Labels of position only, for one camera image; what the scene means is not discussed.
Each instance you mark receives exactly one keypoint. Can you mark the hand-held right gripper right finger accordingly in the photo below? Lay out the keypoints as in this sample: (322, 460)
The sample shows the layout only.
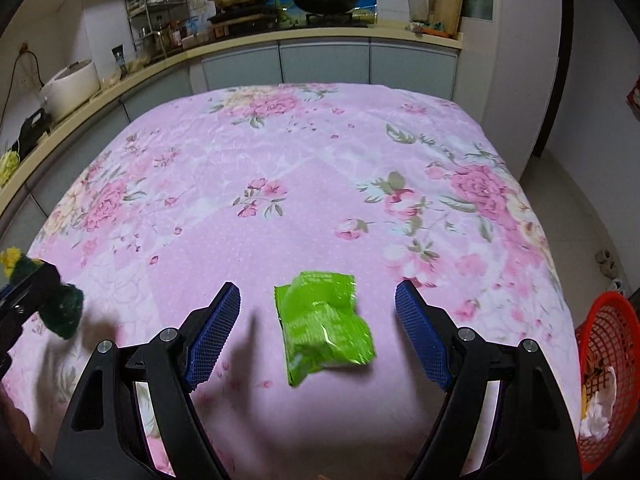
(422, 337)

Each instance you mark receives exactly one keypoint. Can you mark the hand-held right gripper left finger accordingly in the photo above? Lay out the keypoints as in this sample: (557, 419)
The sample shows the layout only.
(212, 340)

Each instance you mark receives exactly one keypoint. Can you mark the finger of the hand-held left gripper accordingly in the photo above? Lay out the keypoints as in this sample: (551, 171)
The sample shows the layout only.
(40, 287)

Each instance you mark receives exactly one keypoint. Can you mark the green yellow scrubber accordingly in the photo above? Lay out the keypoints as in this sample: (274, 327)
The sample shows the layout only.
(62, 312)

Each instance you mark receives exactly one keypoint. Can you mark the green snack packet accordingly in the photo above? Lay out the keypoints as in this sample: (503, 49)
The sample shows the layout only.
(320, 330)

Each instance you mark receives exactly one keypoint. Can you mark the white tissue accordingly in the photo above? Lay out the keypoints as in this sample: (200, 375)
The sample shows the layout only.
(600, 410)

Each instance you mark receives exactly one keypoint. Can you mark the red mesh basket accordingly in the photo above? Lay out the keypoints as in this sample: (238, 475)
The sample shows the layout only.
(620, 320)

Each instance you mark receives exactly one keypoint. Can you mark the yellow green vegetable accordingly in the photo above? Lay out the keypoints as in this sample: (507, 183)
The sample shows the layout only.
(9, 170)

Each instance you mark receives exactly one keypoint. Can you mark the black small appliance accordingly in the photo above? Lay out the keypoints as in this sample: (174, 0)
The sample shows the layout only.
(35, 130)

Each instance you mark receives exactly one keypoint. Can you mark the pink floral blanket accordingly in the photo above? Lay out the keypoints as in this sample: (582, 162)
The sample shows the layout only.
(300, 185)

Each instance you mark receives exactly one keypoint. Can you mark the beige shoe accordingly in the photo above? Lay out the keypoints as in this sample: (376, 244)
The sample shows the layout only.
(612, 271)
(603, 259)

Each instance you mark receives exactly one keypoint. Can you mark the white rice cooker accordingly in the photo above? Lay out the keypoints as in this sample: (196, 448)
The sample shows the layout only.
(70, 90)

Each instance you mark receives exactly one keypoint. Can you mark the dark capped seasoning jar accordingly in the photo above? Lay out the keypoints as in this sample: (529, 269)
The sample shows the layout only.
(118, 57)

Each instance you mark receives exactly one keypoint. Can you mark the kitchen counter cabinet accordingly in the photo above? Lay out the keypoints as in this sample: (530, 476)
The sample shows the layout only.
(325, 62)

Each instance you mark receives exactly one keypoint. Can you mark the metal spice rack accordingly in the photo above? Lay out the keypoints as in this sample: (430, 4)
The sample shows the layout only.
(155, 15)

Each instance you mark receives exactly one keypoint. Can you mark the red cloth bag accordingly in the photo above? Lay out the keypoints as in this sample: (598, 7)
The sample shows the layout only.
(634, 95)

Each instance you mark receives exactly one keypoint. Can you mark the gas stove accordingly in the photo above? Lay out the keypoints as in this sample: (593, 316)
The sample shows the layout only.
(245, 19)

